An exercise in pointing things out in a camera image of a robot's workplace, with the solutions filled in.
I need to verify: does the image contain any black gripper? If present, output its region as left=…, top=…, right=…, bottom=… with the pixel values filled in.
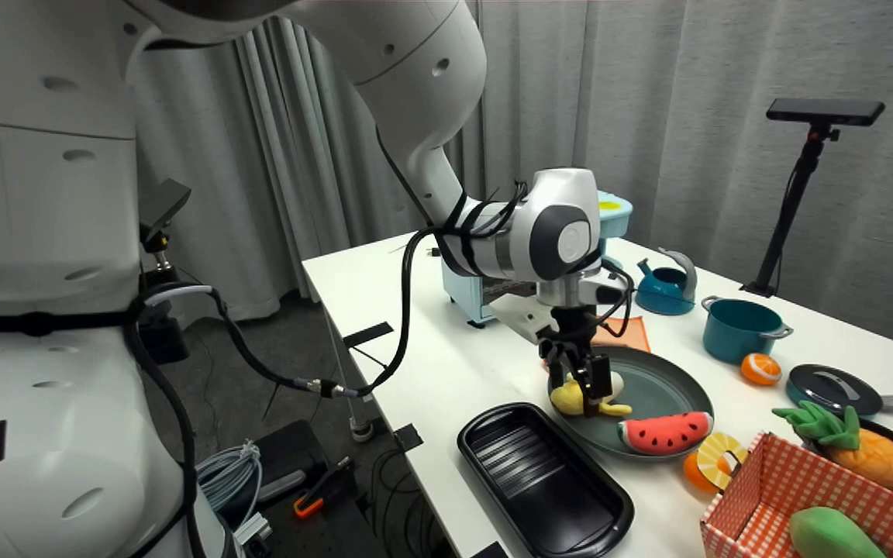
left=540, top=301, right=618, bottom=413

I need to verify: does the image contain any yellow banana plush toy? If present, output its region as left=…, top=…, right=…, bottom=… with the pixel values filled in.
left=548, top=373, right=635, bottom=421

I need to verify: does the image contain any dark grey round plate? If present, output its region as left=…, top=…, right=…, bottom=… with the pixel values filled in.
left=553, top=340, right=720, bottom=466

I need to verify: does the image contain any red watermelon slice plush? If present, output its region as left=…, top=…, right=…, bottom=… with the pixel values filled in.
left=618, top=409, right=715, bottom=460

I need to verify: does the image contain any teal toy kettle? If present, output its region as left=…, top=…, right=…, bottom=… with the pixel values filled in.
left=632, top=245, right=700, bottom=320

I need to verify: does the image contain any orange plush fruit toy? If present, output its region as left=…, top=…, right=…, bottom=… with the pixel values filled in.
left=679, top=449, right=722, bottom=496

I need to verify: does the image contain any teal toy pot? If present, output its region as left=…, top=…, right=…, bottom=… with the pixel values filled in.
left=697, top=292, right=796, bottom=368

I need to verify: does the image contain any small orange plush fruit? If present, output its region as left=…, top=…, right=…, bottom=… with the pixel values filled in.
left=737, top=351, right=784, bottom=391

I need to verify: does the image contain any orange checkered cardboard box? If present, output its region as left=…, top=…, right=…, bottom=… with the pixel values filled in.
left=697, top=427, right=893, bottom=558

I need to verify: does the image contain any dark teal toy pan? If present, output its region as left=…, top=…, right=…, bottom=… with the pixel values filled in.
left=782, top=359, right=893, bottom=421

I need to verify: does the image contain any green plush fruit toy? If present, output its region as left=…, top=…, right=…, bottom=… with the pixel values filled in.
left=784, top=501, right=890, bottom=558

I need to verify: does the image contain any orange cloth napkin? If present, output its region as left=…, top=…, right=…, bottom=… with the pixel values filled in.
left=588, top=313, right=653, bottom=357

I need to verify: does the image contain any black rectangular tray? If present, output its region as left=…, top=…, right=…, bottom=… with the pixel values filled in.
left=453, top=400, right=638, bottom=558

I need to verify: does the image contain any grey curtain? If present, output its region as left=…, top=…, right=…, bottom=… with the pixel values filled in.
left=134, top=0, right=893, bottom=357

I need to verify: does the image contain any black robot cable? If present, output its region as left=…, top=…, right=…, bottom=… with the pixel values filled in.
left=207, top=220, right=444, bottom=402

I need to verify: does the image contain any orange handled tool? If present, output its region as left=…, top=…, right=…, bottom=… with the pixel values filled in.
left=292, top=452, right=360, bottom=520

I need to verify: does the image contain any black camera tripod stand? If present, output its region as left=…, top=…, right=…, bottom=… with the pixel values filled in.
left=737, top=96, right=890, bottom=301

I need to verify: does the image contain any light blue coiled cable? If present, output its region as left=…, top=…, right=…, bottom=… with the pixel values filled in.
left=196, top=440, right=277, bottom=551

